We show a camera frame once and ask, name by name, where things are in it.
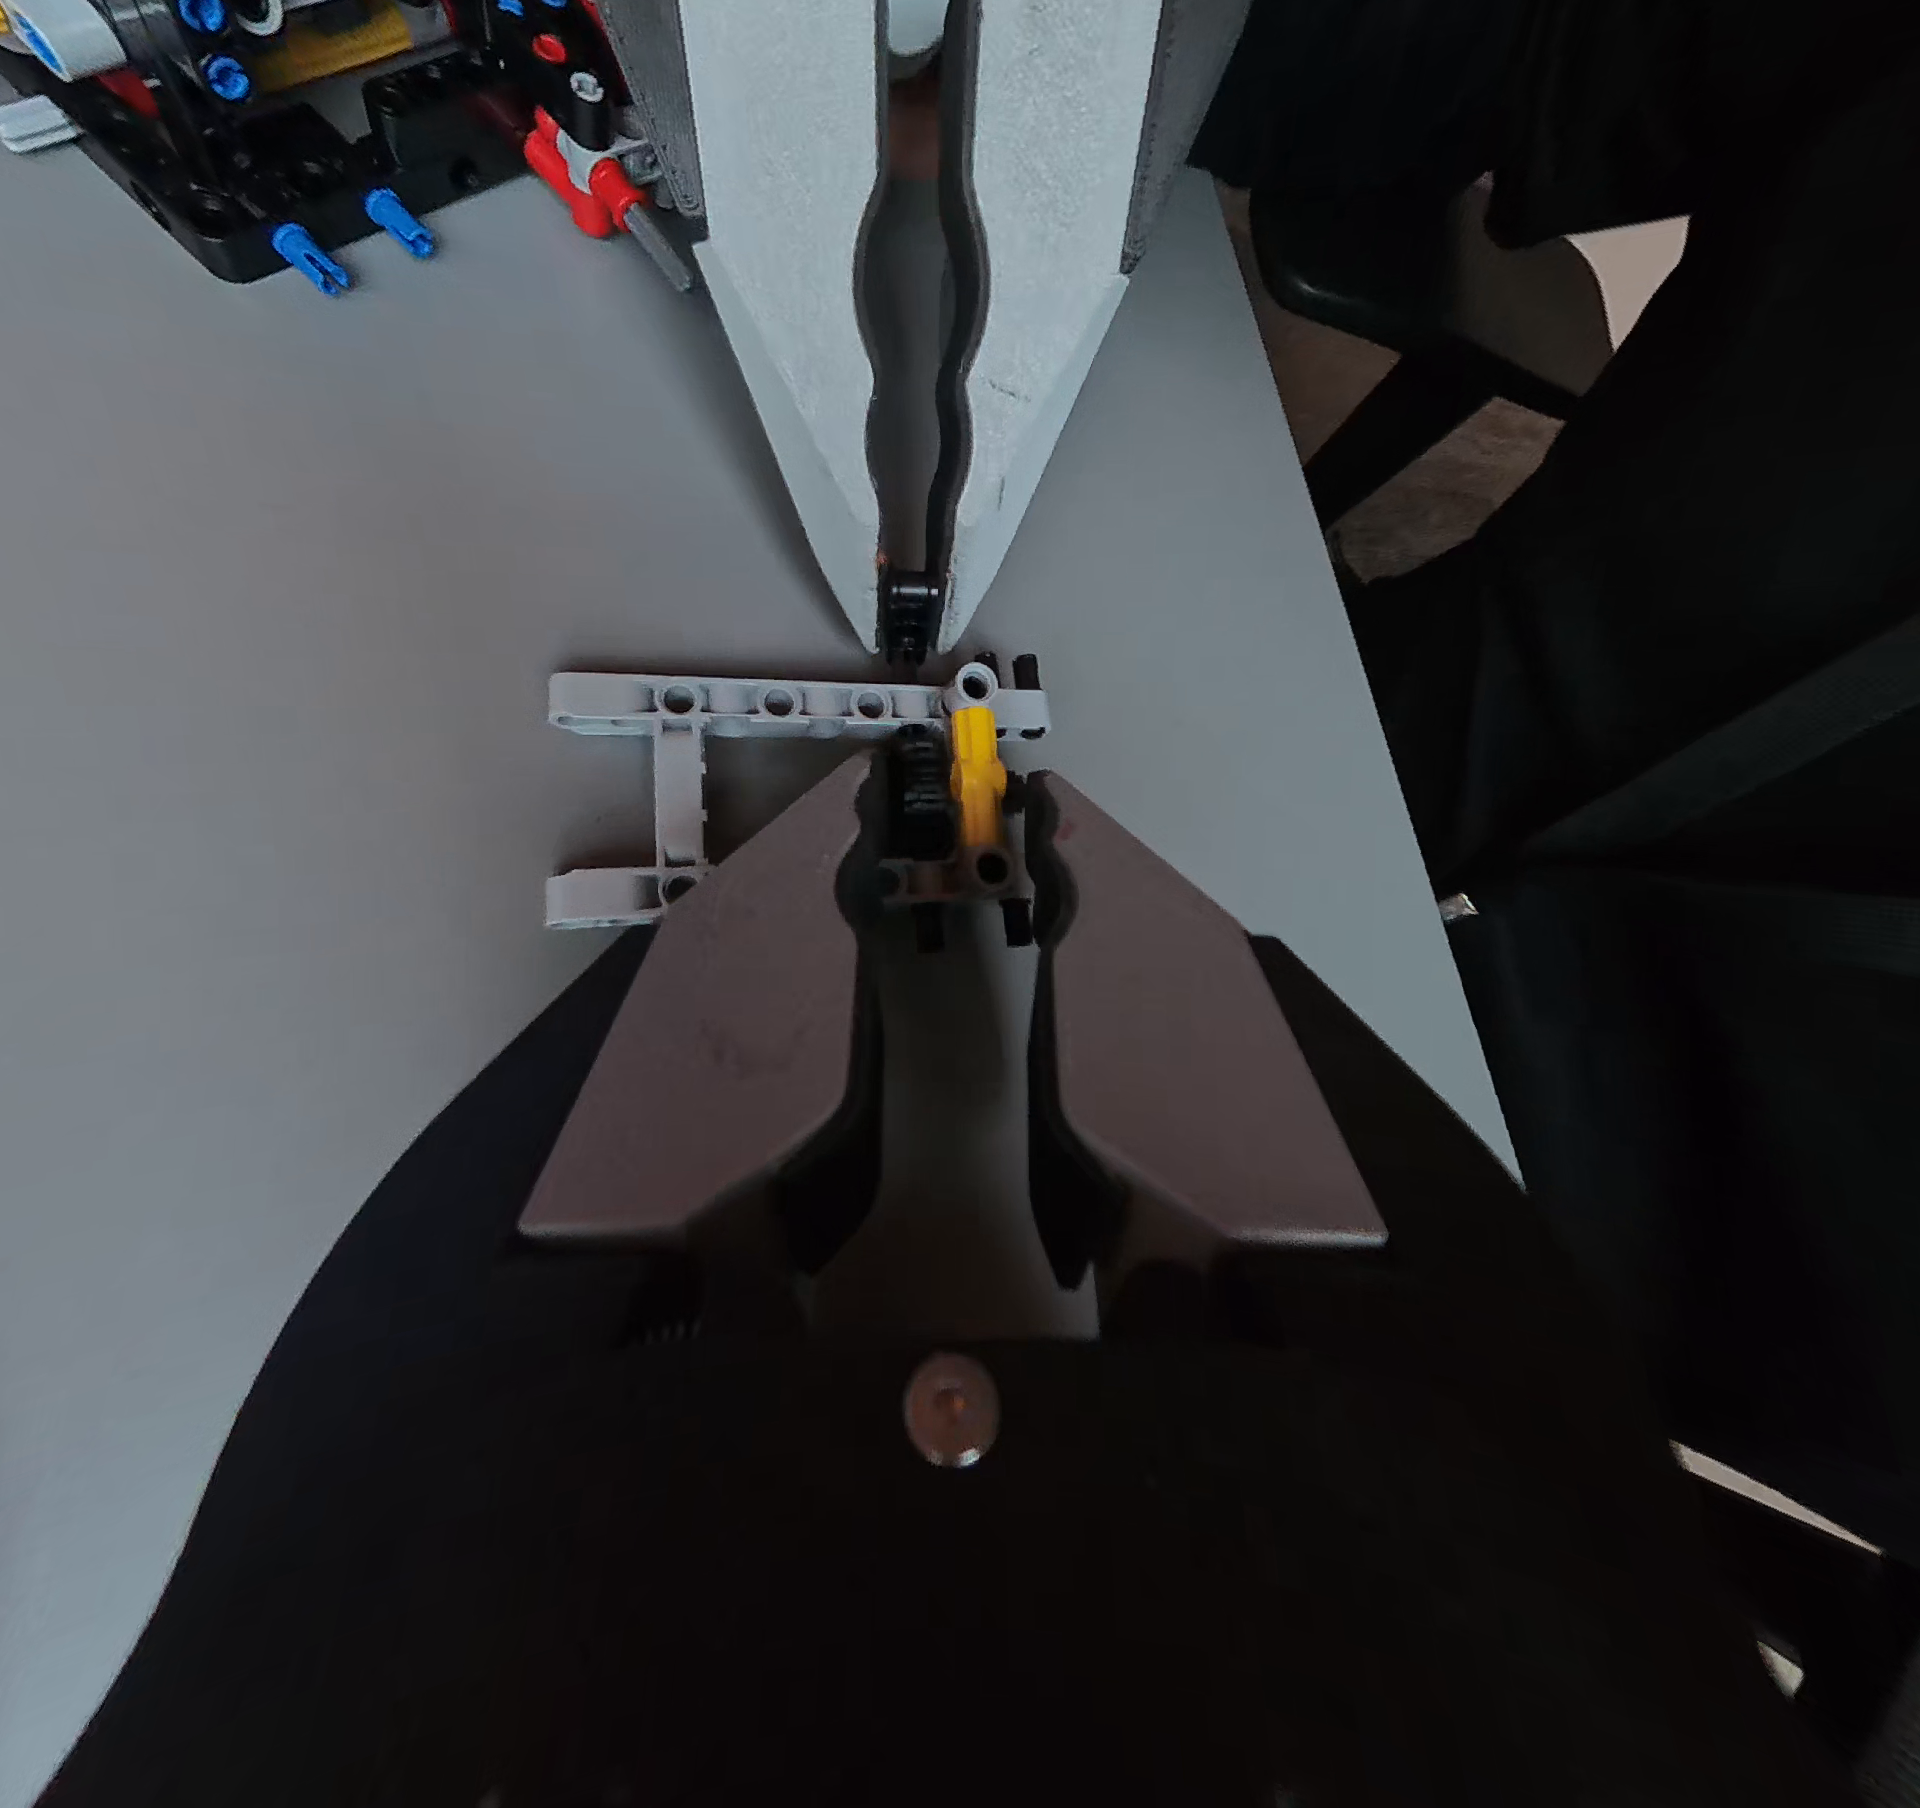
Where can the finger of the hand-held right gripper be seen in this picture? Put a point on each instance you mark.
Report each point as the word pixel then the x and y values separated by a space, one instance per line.
pixel 764 114
pixel 1065 114

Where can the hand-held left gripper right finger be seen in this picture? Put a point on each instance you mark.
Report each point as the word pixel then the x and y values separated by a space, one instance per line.
pixel 1198 1074

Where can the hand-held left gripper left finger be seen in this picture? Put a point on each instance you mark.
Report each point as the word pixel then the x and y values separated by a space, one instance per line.
pixel 705 1059

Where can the grey lego frame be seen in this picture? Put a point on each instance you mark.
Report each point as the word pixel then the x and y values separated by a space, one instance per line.
pixel 748 704

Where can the small black lego pin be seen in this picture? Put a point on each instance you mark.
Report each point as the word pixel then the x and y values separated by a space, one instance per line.
pixel 910 601

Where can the person's right forearm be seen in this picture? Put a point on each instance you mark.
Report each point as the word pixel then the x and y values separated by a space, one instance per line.
pixel 1499 37

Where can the black and red lego model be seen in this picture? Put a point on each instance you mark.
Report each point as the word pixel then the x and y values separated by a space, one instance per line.
pixel 344 146

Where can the black office chair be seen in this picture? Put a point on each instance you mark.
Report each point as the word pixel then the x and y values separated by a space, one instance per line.
pixel 1386 408

